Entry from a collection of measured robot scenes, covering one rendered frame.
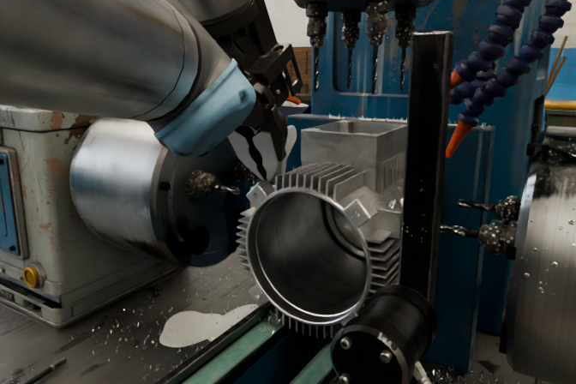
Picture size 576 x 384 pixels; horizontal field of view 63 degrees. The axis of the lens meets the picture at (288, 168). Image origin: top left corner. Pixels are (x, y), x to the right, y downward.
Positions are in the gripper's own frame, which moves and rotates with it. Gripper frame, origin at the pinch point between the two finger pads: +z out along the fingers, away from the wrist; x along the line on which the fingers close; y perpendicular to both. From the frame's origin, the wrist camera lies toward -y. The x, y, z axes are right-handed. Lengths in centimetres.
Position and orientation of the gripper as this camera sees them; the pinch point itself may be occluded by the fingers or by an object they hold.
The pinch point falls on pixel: (268, 180)
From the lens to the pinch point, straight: 55.2
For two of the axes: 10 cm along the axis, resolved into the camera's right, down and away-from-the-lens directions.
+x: -8.4, -1.2, 5.2
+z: 2.7, 7.5, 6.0
